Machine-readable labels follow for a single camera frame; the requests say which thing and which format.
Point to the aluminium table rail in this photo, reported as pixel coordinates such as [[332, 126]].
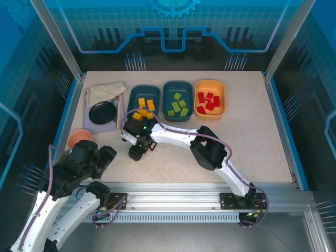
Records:
[[170, 197]]

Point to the small yellow lego brick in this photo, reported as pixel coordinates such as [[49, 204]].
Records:
[[141, 102]]

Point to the black round plate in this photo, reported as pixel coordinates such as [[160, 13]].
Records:
[[102, 113]]

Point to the long green lego brick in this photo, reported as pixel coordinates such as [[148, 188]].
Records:
[[175, 106]]

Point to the orange round bowl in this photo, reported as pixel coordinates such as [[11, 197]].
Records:
[[78, 136]]

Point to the teal plastic container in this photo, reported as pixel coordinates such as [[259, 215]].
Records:
[[168, 90], [144, 90]]

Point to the blue table side trim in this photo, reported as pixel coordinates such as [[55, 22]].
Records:
[[69, 105], [288, 131]]

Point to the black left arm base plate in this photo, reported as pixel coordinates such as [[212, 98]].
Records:
[[119, 202]]

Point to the orange plastic container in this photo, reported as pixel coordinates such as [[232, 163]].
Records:
[[218, 86]]

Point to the aluminium frame post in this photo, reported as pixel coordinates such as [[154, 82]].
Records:
[[59, 39], [288, 39]]

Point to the blue printed side panel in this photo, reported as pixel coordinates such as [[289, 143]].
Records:
[[21, 78], [315, 78]]

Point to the lilac place mat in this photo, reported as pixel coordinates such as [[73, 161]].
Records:
[[90, 126]]

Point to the beige cloth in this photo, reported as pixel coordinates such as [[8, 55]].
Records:
[[105, 90]]

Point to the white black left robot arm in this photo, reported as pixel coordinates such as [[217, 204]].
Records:
[[73, 218]]

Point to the blue printed gear panel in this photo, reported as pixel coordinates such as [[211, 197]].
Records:
[[170, 26]]

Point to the long orange-yellow lego brick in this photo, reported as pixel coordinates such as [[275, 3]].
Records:
[[151, 105]]

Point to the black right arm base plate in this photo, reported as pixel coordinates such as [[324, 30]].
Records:
[[228, 202]]

